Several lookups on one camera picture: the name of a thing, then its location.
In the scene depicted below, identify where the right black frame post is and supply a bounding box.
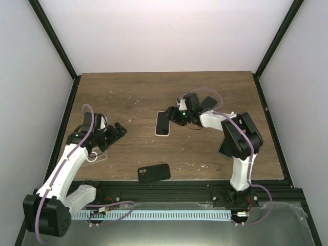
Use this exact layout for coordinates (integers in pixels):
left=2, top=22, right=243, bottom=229
left=253, top=0, right=304, bottom=79

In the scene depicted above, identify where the black frame post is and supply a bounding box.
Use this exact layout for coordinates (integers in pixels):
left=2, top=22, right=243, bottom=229
left=28, top=0, right=78, bottom=80
left=253, top=0, right=304, bottom=79

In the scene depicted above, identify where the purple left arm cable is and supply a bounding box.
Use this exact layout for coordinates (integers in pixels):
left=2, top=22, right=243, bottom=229
left=34, top=104, right=135, bottom=244

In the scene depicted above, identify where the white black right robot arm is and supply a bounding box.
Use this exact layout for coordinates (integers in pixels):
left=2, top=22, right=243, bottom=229
left=163, top=92, right=263, bottom=207

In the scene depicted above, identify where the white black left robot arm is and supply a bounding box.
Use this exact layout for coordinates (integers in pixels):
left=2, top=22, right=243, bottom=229
left=23, top=112, right=127, bottom=237

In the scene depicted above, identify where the dark green phone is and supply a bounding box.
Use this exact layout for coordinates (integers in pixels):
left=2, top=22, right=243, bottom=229
left=200, top=96, right=218, bottom=110

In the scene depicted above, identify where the pale pink phone case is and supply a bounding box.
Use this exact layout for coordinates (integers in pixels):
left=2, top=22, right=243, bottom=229
left=155, top=111, right=171, bottom=137

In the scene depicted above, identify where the light blue slotted cable duct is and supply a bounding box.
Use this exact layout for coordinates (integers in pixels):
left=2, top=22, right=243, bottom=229
left=72, top=210, right=232, bottom=222

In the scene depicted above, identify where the black aluminium frame rail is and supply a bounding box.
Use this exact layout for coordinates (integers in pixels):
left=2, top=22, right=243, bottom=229
left=68, top=180, right=305, bottom=202

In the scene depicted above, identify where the blue smartphone black screen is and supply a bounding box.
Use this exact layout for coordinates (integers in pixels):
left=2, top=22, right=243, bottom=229
left=156, top=112, right=170, bottom=135

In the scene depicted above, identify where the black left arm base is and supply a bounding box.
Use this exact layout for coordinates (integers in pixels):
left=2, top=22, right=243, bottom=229
left=94, top=190, right=121, bottom=206

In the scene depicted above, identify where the clear magsafe phone case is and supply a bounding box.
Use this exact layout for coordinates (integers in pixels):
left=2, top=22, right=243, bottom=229
left=87, top=151, right=108, bottom=163

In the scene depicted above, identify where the left black frame post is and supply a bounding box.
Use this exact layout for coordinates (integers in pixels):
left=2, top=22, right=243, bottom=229
left=28, top=0, right=78, bottom=80

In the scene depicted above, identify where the black phone case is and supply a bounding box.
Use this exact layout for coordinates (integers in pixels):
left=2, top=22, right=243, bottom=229
left=137, top=163, right=171, bottom=184

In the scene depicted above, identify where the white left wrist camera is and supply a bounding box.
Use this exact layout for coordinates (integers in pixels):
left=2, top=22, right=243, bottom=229
left=99, top=115, right=108, bottom=130

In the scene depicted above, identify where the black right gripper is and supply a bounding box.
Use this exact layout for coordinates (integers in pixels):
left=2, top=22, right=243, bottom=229
left=162, top=107, right=193, bottom=127

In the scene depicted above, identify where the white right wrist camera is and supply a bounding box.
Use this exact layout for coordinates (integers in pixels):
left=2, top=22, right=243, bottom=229
left=176, top=97, right=187, bottom=111

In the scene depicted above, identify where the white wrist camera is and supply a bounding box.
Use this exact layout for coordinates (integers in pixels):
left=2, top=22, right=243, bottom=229
left=99, top=115, right=108, bottom=130
left=176, top=97, right=187, bottom=111

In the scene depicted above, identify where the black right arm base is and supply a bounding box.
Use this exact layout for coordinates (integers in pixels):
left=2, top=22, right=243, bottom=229
left=211, top=188, right=259, bottom=209

